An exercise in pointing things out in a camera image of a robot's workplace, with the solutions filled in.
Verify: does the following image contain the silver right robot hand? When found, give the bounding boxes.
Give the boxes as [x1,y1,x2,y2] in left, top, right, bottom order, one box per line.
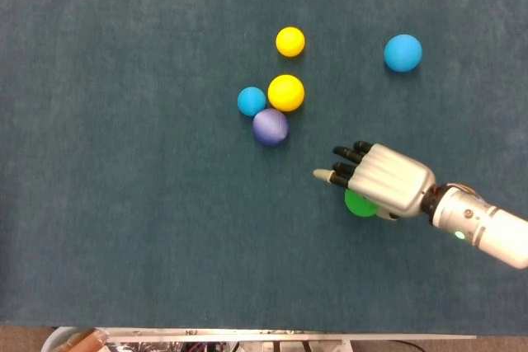
[312,140,437,221]

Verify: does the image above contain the green ball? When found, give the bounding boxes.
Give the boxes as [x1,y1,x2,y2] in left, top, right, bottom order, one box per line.
[344,189,379,218]

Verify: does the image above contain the large blue ball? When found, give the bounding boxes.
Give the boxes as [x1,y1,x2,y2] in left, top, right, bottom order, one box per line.
[384,34,423,73]

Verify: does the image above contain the purple ball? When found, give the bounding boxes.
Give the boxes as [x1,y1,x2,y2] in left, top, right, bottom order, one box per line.
[252,108,290,148]

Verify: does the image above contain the large yellow ball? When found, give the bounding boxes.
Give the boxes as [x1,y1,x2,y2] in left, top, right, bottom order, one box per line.
[267,74,305,113]

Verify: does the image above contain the small blue ball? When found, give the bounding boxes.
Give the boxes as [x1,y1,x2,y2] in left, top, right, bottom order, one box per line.
[237,87,267,117]

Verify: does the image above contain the small yellow ball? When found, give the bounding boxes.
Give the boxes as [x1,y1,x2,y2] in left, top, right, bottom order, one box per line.
[276,26,306,58]

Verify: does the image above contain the teal felt table cloth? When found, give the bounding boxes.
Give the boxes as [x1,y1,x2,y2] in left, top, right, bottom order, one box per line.
[0,0,528,336]

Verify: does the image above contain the silver crumpled foil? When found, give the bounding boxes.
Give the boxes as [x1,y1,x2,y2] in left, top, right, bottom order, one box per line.
[105,341,182,352]

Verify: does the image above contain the brown cylindrical object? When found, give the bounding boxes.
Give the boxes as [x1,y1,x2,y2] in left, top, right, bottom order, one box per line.
[61,328,109,352]

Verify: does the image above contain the white plastic bucket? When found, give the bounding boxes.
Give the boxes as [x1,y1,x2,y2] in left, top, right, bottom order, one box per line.
[40,326,98,352]

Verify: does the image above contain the white metal frame bar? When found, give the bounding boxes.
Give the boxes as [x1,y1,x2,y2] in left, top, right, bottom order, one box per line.
[95,326,478,343]

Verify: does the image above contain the black and red wires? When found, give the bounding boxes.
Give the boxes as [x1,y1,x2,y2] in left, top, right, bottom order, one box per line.
[181,341,240,352]

